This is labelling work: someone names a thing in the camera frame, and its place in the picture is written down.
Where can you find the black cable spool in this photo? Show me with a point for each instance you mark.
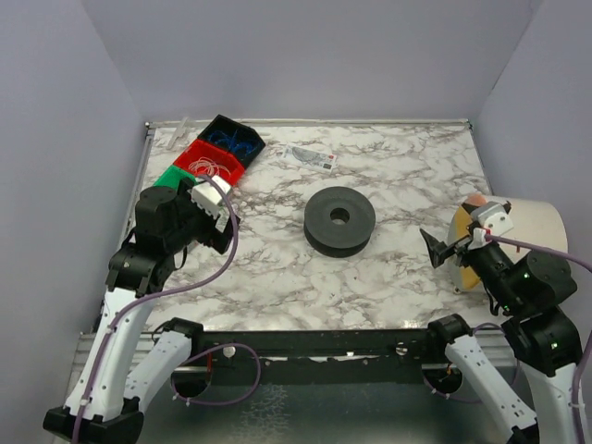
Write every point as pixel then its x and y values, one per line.
pixel 338 221

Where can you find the clear plastic piece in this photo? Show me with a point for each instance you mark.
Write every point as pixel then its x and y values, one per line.
pixel 178 133

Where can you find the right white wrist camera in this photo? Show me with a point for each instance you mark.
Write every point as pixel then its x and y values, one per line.
pixel 489 219

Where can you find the green storage bin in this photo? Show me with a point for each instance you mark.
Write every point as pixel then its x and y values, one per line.
pixel 172 177

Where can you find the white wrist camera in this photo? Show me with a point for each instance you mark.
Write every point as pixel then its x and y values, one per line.
pixel 207 197
pixel 489 219

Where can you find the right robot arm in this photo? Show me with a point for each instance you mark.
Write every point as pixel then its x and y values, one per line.
pixel 543 339

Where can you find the red storage bin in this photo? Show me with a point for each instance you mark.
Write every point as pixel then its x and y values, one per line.
pixel 203 158

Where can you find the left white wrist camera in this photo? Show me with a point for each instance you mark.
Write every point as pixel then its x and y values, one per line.
pixel 207 197

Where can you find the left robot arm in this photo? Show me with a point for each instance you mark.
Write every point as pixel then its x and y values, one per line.
pixel 113 393

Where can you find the flat printed packet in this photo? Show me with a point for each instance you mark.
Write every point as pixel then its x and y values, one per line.
pixel 308 159

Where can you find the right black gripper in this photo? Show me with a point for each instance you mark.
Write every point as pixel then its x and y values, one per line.
pixel 452 249

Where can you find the white cylindrical container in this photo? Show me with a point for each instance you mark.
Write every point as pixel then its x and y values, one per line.
pixel 534 222

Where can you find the black storage bin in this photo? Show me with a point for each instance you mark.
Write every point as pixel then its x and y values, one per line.
pixel 243 142

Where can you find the aluminium table edge rail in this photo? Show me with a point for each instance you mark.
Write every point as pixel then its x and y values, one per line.
pixel 314 122

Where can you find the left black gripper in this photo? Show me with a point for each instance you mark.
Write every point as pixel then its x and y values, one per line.
pixel 218 236

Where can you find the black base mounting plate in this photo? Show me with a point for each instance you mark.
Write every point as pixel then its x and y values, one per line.
pixel 236 364

